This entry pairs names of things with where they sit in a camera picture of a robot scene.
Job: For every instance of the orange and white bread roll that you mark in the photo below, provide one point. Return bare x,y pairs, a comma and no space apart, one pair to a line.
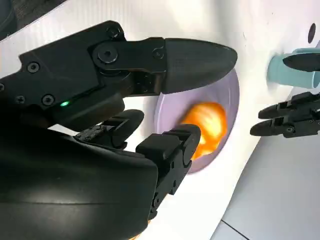
210,120

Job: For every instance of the lilac plate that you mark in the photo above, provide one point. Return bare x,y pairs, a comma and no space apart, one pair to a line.
225,100

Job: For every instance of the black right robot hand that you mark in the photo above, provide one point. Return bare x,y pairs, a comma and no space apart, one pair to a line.
62,162

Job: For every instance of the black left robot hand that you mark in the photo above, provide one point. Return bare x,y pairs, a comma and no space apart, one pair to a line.
292,122

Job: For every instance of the black table grommet hole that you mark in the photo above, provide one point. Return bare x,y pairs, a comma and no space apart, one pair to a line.
311,32

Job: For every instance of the pale green mug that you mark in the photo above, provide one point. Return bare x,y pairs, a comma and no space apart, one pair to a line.
277,71

